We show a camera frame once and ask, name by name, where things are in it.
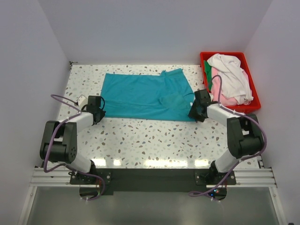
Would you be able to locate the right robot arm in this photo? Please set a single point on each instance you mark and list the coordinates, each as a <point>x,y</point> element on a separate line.
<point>245,137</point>

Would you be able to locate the white t shirt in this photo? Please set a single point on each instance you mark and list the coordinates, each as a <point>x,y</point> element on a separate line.
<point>235,78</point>

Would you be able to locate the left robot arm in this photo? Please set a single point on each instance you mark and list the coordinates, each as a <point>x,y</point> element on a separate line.
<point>59,141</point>

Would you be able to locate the green t shirt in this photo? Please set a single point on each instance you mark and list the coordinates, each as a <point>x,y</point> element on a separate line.
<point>207,69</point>

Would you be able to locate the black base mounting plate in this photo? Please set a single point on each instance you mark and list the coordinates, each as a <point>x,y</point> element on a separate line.
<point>109,181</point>

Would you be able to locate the red plastic bin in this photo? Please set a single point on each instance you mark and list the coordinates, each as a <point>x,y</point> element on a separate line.
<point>255,104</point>

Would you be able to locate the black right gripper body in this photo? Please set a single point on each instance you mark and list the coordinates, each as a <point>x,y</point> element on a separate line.
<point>194,112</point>

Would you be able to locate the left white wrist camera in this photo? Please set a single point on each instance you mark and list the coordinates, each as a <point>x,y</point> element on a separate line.
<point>81,101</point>

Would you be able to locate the teal t shirt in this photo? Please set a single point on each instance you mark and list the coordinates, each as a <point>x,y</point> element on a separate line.
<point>167,96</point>

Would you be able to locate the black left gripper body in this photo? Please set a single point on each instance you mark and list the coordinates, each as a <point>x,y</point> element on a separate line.
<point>101,114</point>

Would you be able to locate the pink t shirt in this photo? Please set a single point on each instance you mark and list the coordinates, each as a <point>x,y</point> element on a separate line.
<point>217,85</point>

